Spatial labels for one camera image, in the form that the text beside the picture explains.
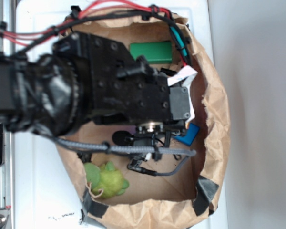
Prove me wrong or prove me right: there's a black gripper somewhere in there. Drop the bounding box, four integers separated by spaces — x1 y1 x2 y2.
85 33 196 172

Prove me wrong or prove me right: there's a blue rectangular block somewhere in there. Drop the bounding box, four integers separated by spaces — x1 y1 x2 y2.
173 123 200 146

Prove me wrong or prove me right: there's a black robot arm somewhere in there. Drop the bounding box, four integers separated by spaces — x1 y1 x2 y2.
0 31 196 176

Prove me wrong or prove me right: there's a green rectangular block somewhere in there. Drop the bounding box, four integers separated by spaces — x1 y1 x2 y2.
130 41 172 64

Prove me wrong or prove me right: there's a brown paper bag tray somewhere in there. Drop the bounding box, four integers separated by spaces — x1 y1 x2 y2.
57 13 231 229

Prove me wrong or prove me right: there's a green plush toy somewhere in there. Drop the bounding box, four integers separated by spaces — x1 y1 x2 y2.
84 161 130 199

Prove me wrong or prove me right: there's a grey braided cable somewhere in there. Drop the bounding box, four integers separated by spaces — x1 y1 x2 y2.
54 137 197 177

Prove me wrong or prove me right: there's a red and black wire bundle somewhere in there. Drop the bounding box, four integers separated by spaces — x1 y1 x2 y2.
0 0 194 67

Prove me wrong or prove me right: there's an aluminium frame rail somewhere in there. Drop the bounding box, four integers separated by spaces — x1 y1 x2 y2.
0 0 15 229

